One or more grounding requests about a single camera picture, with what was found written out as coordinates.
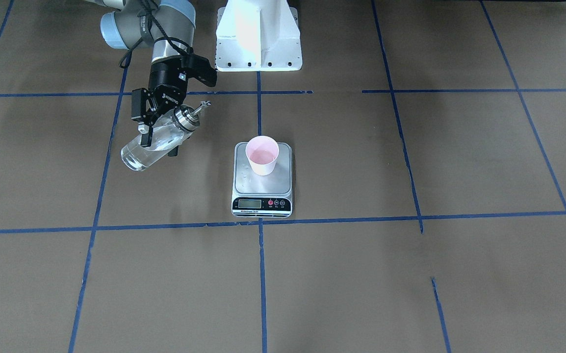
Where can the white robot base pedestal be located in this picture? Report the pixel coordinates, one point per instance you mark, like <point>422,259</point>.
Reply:
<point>258,36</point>

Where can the digital kitchen scale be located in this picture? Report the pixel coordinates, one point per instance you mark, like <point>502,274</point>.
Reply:
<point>269,196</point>

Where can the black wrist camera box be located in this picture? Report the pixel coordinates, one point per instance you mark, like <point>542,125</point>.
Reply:
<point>198,67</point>

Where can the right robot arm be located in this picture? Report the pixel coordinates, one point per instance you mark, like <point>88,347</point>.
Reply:
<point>168,28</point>

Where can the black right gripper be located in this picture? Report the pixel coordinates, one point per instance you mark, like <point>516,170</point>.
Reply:
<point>164,84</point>

